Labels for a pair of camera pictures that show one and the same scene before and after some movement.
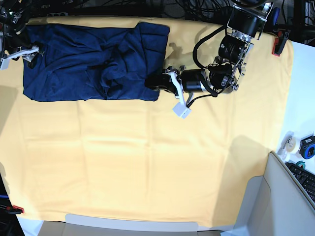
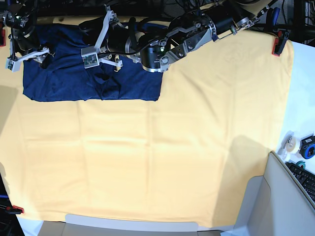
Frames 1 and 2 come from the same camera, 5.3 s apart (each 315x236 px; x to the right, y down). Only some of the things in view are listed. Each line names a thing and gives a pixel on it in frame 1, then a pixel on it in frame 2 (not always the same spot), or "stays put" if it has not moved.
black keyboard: x=306 y=178 stays put
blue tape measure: x=307 y=147 stays put
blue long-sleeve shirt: x=86 y=62 stays put
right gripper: x=163 y=81 to x=105 y=55
